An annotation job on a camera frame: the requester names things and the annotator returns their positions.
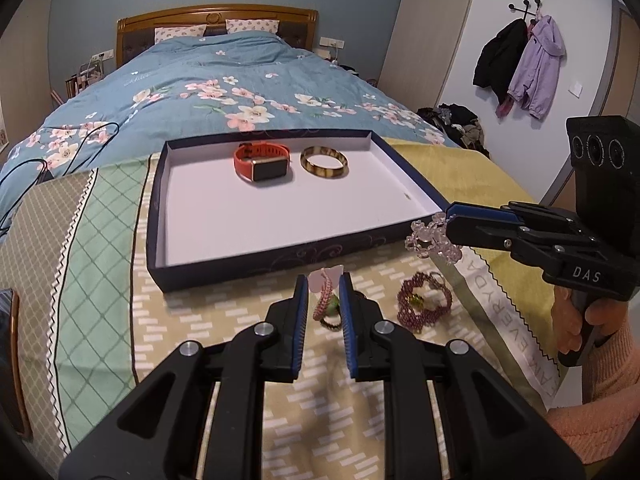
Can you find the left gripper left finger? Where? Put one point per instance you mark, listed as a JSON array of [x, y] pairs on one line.
[[200, 412]]

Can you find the orange smart watch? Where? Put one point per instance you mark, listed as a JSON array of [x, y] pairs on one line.
[[261, 161]]

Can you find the wooden bed headboard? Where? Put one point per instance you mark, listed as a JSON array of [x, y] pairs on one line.
[[134, 35]]

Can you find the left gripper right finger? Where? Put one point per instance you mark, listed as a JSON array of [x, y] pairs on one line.
[[446, 409]]

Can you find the blue floral duvet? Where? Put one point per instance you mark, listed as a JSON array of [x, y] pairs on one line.
[[190, 86]]

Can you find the black hanging jacket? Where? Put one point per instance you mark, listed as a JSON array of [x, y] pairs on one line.
[[499, 59]]

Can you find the white wall socket right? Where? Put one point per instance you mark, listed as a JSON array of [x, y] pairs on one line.
[[332, 43]]

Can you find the pink right sleeve forearm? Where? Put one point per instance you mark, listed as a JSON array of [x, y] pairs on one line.
[[595, 429]]

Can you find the pile of dark clothes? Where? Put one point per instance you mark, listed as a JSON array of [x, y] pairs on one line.
[[460, 125]]

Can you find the left patterned pillow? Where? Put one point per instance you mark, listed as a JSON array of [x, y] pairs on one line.
[[165, 33]]

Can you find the right patterned pillow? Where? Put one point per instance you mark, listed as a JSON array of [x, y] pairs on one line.
[[253, 25]]

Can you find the dark blue shallow box tray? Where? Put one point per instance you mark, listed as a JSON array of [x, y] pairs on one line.
[[208, 225]]

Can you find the gold amber bangle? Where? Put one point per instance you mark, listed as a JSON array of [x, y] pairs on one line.
[[324, 162]]

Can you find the patchwork patterned bed cloth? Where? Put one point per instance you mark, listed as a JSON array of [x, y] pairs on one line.
[[89, 323]]

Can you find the left nightstand clutter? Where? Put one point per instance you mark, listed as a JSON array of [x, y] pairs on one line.
[[88, 73]]

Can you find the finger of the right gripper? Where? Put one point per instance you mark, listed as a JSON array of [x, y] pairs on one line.
[[533, 216], [532, 238]]

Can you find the black wall coat hook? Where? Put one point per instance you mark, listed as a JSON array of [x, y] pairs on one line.
[[530, 10]]

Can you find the white wall light switch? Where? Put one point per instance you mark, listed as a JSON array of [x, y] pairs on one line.
[[576, 89]]

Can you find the patterned pillow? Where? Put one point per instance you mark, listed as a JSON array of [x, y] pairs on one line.
[[165, 33], [253, 25]]

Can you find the beige wardrobe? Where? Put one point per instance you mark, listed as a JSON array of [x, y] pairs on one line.
[[422, 47]]

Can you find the purple hanging jacket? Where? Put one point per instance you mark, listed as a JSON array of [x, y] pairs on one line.
[[536, 77]]

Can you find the right hand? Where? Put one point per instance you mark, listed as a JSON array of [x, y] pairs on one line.
[[585, 324]]

